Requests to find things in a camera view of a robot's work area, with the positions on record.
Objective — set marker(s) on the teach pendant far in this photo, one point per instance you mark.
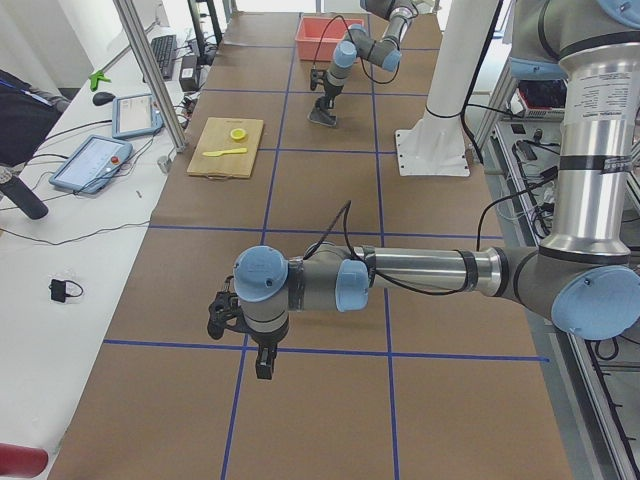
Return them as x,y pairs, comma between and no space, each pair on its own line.
134,116

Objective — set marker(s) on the yellow plastic knife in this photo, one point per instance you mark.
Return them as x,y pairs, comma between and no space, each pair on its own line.
218,153

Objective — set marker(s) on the black power adapter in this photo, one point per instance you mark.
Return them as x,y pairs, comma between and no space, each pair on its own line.
189,73

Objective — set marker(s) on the green clamp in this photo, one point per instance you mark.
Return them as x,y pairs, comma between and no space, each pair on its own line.
96,79

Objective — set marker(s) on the black water bottle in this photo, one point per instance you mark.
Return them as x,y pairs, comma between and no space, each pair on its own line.
21,195

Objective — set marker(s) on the small black device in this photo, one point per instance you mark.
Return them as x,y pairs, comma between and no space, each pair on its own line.
63,289

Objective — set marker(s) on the pink plastic bin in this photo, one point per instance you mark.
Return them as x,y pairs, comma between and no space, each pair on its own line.
317,37

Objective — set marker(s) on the wooden cutting board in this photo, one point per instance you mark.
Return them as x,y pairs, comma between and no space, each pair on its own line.
215,136

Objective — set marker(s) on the teach pendant near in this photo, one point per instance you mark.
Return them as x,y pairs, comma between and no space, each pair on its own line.
92,165

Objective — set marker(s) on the aluminium frame post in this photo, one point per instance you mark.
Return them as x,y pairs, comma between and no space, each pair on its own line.
145,58

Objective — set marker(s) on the yellow lemon slices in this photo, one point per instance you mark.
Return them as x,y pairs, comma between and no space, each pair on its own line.
238,134

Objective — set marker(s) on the teach pendant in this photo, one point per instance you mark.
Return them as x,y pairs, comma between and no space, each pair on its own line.
134,116
92,165

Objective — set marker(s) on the grey cloth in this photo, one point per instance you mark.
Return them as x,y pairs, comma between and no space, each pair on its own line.
322,117

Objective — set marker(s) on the black computer mouse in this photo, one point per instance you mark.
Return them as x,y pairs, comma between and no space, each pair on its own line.
102,98

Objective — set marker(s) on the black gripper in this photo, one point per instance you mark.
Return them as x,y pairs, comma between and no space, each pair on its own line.
264,341
330,93

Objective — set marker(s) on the black keyboard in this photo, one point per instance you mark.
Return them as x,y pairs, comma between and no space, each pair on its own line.
164,49

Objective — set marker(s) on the red cylinder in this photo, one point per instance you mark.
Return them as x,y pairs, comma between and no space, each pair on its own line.
22,462

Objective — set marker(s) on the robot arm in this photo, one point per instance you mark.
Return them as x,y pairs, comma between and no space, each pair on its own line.
578,276
355,44

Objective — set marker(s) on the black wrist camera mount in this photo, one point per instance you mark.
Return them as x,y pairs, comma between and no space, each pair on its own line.
225,313

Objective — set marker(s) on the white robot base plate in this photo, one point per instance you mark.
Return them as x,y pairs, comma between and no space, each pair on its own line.
426,152

